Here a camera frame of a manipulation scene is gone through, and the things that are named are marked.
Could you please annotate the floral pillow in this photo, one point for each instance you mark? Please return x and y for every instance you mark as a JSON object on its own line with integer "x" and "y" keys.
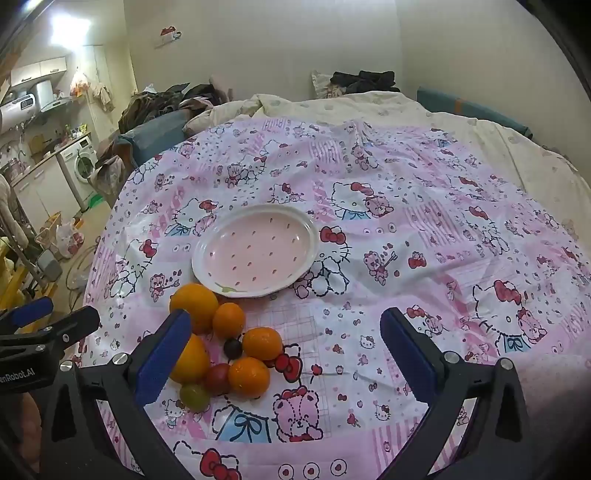
{"x": 322, "y": 85}

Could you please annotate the orange hanging plastic bag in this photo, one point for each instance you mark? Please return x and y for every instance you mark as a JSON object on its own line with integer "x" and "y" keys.
{"x": 79, "y": 83}

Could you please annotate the white washing machine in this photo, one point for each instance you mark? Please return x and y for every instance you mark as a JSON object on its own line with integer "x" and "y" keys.
{"x": 81, "y": 166}

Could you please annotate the dark purple tomato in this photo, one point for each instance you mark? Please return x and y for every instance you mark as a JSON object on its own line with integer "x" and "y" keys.
{"x": 233, "y": 348}

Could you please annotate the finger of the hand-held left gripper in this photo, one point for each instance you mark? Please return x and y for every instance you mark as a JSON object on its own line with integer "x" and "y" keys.
{"x": 30, "y": 311}
{"x": 74, "y": 323}

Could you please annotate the white water heater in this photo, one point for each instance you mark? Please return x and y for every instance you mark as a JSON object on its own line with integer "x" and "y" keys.
{"x": 21, "y": 108}

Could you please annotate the grey stool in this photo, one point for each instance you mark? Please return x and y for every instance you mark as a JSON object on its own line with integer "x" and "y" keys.
{"x": 48, "y": 267}

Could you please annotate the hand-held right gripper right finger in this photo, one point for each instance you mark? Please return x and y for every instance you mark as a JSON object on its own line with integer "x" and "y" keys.
{"x": 411, "y": 357}

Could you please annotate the dark clothes heap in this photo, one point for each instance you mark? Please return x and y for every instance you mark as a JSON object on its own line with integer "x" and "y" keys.
{"x": 364, "y": 79}

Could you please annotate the yellow wooden frame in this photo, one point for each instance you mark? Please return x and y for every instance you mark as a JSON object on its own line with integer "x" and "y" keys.
{"x": 11, "y": 281}

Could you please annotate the hanging cloth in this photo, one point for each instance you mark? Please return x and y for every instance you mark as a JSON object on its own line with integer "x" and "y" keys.
{"x": 104, "y": 96}

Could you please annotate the cream duvet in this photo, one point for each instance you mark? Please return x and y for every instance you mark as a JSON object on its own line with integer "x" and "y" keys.
{"x": 323, "y": 110}

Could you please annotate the red tomato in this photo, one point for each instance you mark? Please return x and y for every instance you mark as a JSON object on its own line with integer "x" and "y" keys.
{"x": 218, "y": 378}

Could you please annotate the pile of clothes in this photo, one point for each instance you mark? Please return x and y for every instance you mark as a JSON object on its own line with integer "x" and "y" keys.
{"x": 161, "y": 104}

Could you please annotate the silver range hood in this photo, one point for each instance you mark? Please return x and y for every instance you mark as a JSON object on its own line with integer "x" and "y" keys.
{"x": 45, "y": 94}

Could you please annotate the cream wall cabinets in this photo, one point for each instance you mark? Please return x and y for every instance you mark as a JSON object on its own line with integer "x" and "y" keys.
{"x": 39, "y": 69}

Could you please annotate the teal pillow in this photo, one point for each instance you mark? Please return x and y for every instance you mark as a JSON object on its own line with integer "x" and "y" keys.
{"x": 461, "y": 108}

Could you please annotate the pink strawberry print plate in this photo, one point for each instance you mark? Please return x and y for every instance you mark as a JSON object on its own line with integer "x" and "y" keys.
{"x": 258, "y": 249}

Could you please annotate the kitchen counter cabinet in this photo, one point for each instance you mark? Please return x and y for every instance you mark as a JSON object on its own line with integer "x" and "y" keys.
{"x": 41, "y": 189}

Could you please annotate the large orange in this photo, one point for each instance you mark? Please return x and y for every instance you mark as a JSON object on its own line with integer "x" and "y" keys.
{"x": 195, "y": 362}
{"x": 194, "y": 304}

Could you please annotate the white plastic bag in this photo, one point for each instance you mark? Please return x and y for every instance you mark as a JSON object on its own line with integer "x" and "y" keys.
{"x": 69, "y": 237}

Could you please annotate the green tomato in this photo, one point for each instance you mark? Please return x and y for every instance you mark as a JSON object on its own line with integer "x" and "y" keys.
{"x": 195, "y": 397}

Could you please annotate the small mandarin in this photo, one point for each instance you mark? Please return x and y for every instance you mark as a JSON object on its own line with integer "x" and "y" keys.
{"x": 248, "y": 376}
{"x": 228, "y": 319}
{"x": 262, "y": 343}

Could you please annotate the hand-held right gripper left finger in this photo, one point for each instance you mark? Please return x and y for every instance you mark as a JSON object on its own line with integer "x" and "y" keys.
{"x": 159, "y": 357}

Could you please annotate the red wall hook ornament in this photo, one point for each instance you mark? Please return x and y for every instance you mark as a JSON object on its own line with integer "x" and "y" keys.
{"x": 168, "y": 34}

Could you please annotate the pink cartoon printed blanket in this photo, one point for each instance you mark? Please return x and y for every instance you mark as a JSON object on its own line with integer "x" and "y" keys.
{"x": 369, "y": 240}

